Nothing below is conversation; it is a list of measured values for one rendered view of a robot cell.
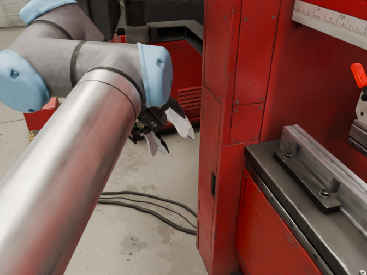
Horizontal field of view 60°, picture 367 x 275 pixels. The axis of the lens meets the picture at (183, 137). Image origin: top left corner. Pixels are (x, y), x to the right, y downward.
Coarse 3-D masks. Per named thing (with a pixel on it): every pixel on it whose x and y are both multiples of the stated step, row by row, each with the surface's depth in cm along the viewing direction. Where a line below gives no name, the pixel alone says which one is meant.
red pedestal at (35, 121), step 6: (54, 102) 173; (42, 108) 167; (48, 108) 167; (54, 108) 168; (24, 114) 165; (30, 114) 166; (36, 114) 167; (42, 114) 168; (48, 114) 168; (30, 120) 167; (36, 120) 168; (42, 120) 169; (30, 126) 169; (36, 126) 170; (42, 126) 171
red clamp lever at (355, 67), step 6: (354, 66) 75; (360, 66) 75; (354, 72) 75; (360, 72) 75; (360, 78) 74; (366, 78) 74; (360, 84) 74; (366, 84) 74; (366, 90) 74; (366, 96) 73
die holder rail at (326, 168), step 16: (288, 128) 117; (288, 144) 117; (304, 144) 109; (320, 144) 109; (304, 160) 109; (320, 160) 101; (336, 160) 101; (320, 176) 102; (336, 176) 95; (352, 176) 94; (336, 192) 101; (352, 192) 89; (352, 208) 91
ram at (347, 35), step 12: (300, 0) 97; (312, 0) 91; (324, 0) 87; (336, 0) 83; (348, 0) 79; (360, 0) 76; (348, 12) 80; (360, 12) 76; (312, 24) 93; (324, 24) 88; (336, 36) 85; (348, 36) 81; (360, 36) 77
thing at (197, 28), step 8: (152, 24) 150; (160, 24) 150; (168, 24) 150; (176, 24) 150; (184, 24) 150; (192, 24) 150; (152, 32) 147; (160, 32) 157; (168, 32) 158; (176, 32) 159; (184, 32) 153; (192, 32) 141; (200, 32) 138; (152, 40) 149; (160, 40) 150; (168, 40) 151; (192, 40) 149; (200, 40) 149; (200, 48) 140
